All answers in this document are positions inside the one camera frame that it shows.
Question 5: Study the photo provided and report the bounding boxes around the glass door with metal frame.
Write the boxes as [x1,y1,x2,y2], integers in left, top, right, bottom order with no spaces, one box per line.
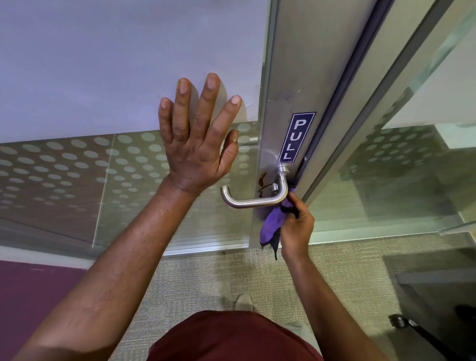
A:
[0,0,382,274]

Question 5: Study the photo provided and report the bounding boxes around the fixed glass partition panel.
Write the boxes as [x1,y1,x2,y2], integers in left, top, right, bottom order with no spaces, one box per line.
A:
[295,0,476,257]

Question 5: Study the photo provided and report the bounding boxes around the beige trousers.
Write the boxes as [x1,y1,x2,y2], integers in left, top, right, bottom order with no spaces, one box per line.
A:
[279,319,327,357]

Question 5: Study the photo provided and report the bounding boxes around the person's right hand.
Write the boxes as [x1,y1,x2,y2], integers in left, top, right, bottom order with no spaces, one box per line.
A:
[277,191,317,262]

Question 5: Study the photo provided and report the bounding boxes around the black office chair base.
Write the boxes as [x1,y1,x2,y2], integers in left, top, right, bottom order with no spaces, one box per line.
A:
[385,299,476,361]

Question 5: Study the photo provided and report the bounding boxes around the person's right forearm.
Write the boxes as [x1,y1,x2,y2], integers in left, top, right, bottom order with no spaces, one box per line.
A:
[275,250,417,361]

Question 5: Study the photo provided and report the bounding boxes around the person's left forearm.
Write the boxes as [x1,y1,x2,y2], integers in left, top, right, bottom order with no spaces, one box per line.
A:
[12,167,207,361]

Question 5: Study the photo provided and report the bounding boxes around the blue door sign label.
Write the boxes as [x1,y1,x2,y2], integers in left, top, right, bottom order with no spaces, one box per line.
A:
[277,109,317,166]

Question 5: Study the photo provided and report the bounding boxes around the beige shoe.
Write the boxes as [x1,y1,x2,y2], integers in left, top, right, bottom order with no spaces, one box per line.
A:
[233,293,256,313]

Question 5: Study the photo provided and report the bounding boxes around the steel lever door handle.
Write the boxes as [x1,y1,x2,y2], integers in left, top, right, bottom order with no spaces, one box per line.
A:
[219,162,292,213]

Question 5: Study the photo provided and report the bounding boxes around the grey desk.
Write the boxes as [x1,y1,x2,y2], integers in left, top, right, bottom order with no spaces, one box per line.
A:
[379,242,476,326]

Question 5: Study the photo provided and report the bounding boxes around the purple cleaning cloth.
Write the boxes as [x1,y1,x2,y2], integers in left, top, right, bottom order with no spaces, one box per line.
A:
[258,179,302,261]

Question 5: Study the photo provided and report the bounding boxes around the maroon shirt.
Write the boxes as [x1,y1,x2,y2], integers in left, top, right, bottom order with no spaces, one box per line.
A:
[143,304,341,361]

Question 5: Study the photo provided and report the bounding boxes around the person's left hand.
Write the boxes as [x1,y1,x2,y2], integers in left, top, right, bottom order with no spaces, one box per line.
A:
[153,69,244,199]

